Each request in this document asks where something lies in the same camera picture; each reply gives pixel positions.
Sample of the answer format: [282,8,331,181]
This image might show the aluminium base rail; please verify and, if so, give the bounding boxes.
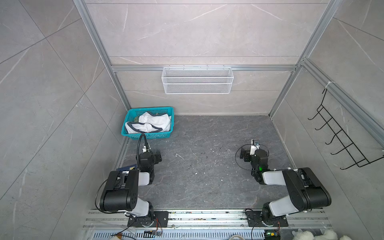
[78,209,332,240]

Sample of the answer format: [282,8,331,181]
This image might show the teal plastic basket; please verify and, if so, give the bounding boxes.
[121,107,175,140]

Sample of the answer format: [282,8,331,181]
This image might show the white tank top navy trim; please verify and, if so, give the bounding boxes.
[125,112,172,134]

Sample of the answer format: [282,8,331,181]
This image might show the blue book yellow label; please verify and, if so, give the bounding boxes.
[116,164,137,172]

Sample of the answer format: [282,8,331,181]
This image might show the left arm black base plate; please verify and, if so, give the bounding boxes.
[127,211,170,228]

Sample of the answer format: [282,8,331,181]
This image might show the white plush toy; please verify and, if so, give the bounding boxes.
[292,229,352,240]

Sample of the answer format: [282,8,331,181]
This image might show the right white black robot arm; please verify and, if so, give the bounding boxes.
[237,144,332,227]

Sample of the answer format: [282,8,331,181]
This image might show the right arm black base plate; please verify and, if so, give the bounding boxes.
[244,209,289,227]

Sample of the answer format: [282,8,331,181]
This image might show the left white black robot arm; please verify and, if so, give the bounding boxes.
[95,151,162,223]

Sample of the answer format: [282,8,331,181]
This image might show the black wire hook rack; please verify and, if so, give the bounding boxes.
[308,89,384,171]

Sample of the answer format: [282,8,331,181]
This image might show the white wire mesh shelf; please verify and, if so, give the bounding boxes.
[162,67,234,95]

